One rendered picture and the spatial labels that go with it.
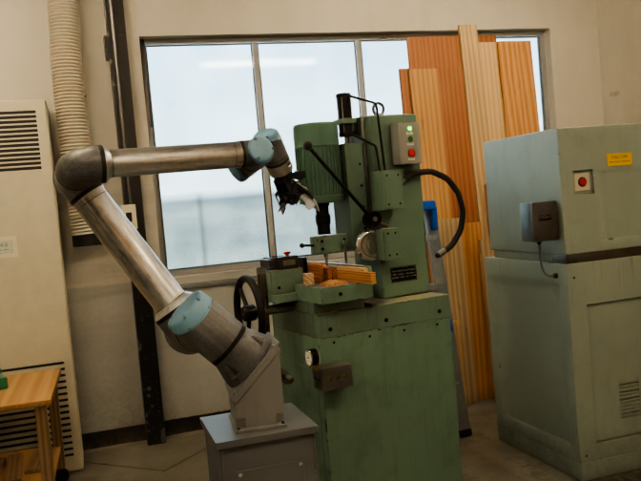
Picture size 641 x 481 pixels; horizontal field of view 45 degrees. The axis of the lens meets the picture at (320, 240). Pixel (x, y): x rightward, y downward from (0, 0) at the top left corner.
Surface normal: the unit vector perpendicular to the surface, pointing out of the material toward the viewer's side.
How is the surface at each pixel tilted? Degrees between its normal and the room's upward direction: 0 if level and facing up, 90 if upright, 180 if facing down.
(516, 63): 87
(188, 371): 90
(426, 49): 87
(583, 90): 90
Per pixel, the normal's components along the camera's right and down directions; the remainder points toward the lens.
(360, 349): 0.43, 0.01
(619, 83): -0.95, 0.10
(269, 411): 0.22, 0.04
